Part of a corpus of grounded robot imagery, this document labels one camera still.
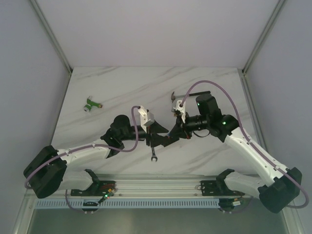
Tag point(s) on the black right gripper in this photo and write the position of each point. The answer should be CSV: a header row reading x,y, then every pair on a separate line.
x,y
184,126

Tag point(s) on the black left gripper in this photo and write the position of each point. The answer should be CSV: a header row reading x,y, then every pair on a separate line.
x,y
148,135

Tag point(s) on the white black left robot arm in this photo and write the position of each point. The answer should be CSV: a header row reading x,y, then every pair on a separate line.
x,y
73,169

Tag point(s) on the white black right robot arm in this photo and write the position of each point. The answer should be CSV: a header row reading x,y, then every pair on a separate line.
x,y
277,184

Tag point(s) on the silver open-end wrench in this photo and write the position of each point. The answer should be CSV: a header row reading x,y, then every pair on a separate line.
x,y
153,157

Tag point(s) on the green white connector plug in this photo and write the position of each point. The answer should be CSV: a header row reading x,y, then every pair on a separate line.
x,y
90,104

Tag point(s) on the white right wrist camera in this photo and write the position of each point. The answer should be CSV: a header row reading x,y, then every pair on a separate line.
x,y
179,109

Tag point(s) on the claw hammer black handle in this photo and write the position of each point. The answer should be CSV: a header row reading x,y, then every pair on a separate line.
x,y
174,97

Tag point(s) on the aluminium rail frame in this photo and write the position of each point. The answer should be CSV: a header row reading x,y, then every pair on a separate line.
x,y
179,169

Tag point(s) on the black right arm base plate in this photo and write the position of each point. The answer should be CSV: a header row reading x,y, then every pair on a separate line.
x,y
216,188

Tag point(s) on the white slotted cable duct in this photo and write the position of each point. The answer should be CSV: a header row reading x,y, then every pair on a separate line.
x,y
131,203

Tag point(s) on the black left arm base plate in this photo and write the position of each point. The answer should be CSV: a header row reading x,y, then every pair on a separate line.
x,y
99,188

